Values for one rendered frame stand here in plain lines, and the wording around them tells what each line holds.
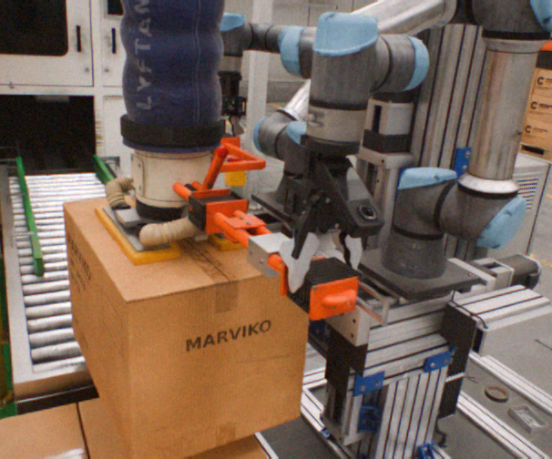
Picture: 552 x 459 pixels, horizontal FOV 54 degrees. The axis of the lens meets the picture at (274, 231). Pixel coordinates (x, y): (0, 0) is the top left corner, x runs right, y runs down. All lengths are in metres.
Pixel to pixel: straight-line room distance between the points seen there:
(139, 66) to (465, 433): 1.68
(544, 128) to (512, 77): 7.93
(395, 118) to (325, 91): 0.75
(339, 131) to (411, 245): 0.59
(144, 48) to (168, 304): 0.50
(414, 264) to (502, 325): 0.24
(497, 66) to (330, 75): 0.48
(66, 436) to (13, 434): 0.13
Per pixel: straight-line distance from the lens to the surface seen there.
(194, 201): 1.03
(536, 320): 1.43
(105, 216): 1.35
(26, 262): 2.48
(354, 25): 0.68
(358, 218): 0.66
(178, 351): 1.08
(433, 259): 1.25
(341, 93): 0.68
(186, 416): 1.18
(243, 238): 0.90
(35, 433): 1.56
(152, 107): 1.14
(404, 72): 0.76
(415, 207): 1.20
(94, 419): 1.57
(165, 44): 1.13
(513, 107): 1.10
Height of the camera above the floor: 1.54
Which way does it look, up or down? 21 degrees down
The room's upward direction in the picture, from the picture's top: 5 degrees clockwise
